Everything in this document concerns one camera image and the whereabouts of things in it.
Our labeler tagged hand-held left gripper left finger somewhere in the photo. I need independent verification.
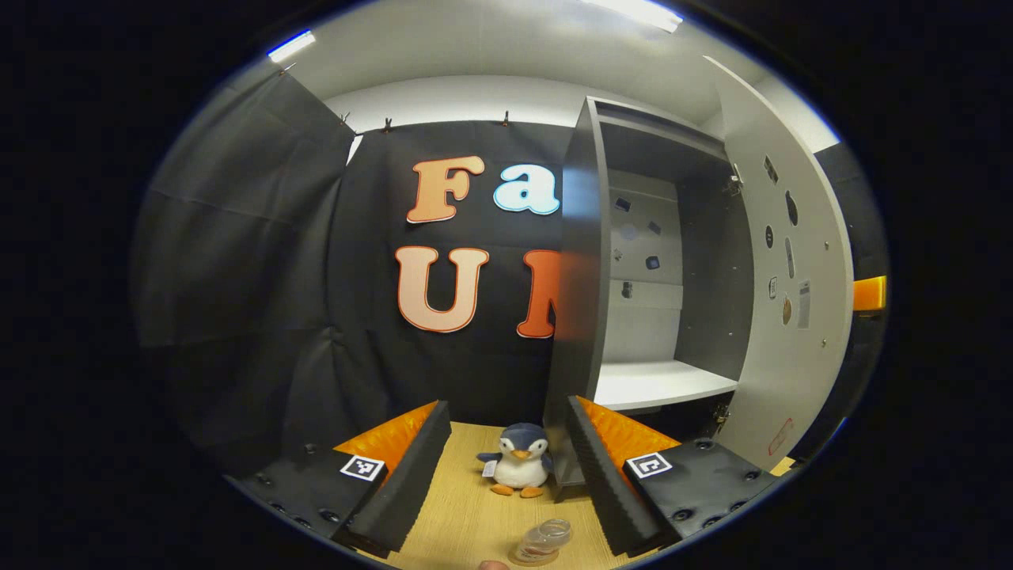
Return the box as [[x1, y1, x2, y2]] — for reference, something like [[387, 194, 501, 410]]
[[230, 400, 452, 559]]

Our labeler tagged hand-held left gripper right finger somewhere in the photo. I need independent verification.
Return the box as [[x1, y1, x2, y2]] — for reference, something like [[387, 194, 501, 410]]
[[563, 395, 784, 559]]

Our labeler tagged clear plastic bottle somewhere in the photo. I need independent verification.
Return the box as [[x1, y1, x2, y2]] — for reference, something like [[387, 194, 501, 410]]
[[514, 519, 572, 564]]

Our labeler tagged grey cabinet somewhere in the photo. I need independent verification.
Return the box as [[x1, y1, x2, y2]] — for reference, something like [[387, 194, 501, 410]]
[[542, 95, 753, 504]]

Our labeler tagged white cabinet shelf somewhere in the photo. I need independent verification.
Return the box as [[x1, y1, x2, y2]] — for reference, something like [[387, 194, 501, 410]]
[[594, 360, 738, 412]]

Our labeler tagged penguin plush toy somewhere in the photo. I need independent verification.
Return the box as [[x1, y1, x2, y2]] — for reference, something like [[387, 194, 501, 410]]
[[476, 422, 555, 500]]

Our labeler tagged black backdrop cloth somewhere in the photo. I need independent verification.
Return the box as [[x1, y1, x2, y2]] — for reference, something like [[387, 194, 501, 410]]
[[131, 67, 887, 476]]

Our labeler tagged ceiling strip light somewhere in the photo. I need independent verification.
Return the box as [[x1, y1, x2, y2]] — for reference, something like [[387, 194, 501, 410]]
[[582, 0, 685, 33], [267, 29, 317, 64]]

